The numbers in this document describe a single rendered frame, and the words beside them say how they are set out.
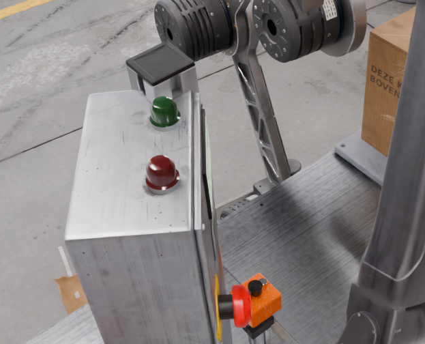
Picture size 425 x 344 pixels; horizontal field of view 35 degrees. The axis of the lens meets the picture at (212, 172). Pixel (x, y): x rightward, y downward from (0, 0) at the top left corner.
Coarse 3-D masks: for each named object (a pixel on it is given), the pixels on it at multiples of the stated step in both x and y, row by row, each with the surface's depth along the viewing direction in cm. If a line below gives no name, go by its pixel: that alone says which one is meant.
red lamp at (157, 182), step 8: (152, 160) 50; (160, 160) 49; (168, 160) 49; (152, 168) 49; (160, 168) 49; (168, 168) 49; (152, 176) 49; (160, 176) 49; (168, 176) 49; (176, 176) 50; (152, 184) 50; (160, 184) 50; (168, 184) 50; (176, 184) 50; (160, 192) 50; (168, 192) 50
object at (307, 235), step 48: (288, 192) 136; (336, 192) 135; (240, 240) 129; (288, 240) 128; (336, 240) 127; (288, 288) 120; (336, 288) 119; (48, 336) 118; (96, 336) 117; (240, 336) 114; (336, 336) 113
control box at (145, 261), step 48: (96, 96) 59; (144, 96) 59; (192, 96) 59; (96, 144) 55; (144, 144) 54; (192, 144) 54; (96, 192) 51; (144, 192) 50; (192, 192) 50; (96, 240) 48; (144, 240) 48; (192, 240) 48; (96, 288) 52; (144, 288) 52; (192, 288) 52; (144, 336) 57; (192, 336) 57
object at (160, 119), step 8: (160, 96) 55; (152, 104) 54; (160, 104) 54; (168, 104) 54; (176, 104) 55; (152, 112) 54; (160, 112) 54; (168, 112) 54; (176, 112) 55; (152, 120) 55; (160, 120) 54; (168, 120) 54; (176, 120) 55; (160, 128) 55; (168, 128) 55
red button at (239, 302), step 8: (232, 288) 60; (240, 288) 59; (224, 296) 60; (232, 296) 59; (240, 296) 59; (248, 296) 59; (224, 304) 59; (232, 304) 59; (240, 304) 58; (248, 304) 59; (224, 312) 59; (232, 312) 59; (240, 312) 58; (248, 312) 59; (240, 320) 59; (248, 320) 59
